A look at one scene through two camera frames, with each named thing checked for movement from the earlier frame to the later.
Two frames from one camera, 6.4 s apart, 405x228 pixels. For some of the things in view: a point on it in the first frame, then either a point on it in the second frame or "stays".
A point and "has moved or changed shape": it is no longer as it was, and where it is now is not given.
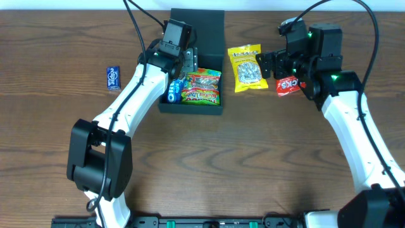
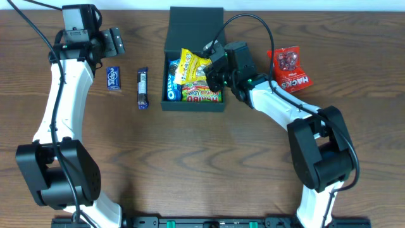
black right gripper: x=278 y=64 → x=212 y=74
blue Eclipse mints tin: x=113 y=78 stays
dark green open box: x=209 y=26 stays
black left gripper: x=190 y=59 → x=111 y=41
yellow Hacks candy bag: x=247 y=71 has moved or changed shape
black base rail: x=128 y=221 stays
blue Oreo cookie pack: x=175 y=87 stays
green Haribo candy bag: x=201 y=87 stays
